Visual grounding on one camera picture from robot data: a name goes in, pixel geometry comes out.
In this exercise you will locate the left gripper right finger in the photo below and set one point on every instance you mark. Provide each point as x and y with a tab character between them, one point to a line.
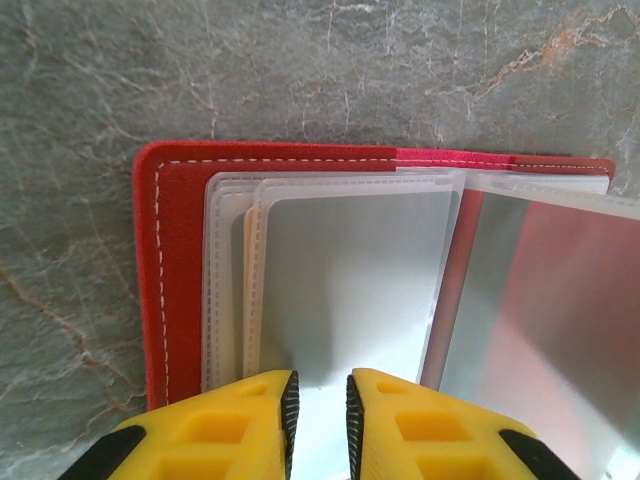
430	440

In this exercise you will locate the gold magnetic stripe card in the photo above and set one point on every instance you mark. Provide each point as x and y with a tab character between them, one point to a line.
249	300

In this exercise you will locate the red leather card holder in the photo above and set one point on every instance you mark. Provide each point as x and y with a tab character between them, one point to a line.
175	250

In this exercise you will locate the silver plastic card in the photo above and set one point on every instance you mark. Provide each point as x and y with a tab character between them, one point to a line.
525	325
350	280

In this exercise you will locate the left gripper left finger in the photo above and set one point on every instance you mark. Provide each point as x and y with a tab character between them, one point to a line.
210	440

